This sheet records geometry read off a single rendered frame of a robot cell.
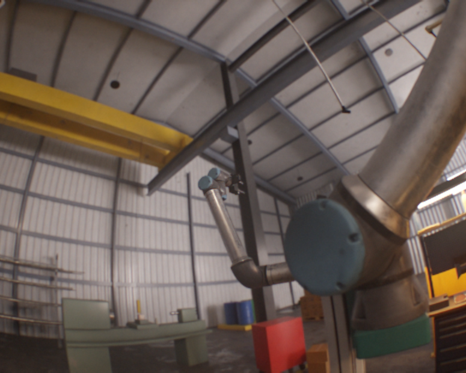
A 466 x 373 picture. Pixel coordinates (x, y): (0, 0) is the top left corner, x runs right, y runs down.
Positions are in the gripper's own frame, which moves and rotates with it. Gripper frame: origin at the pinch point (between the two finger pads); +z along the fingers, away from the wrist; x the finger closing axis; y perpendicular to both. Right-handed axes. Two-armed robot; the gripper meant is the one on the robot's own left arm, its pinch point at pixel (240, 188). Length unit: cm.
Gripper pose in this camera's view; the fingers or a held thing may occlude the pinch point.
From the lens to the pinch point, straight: 172.4
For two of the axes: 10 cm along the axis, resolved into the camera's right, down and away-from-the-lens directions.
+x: 1.2, 9.0, -4.2
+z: 5.7, 2.9, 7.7
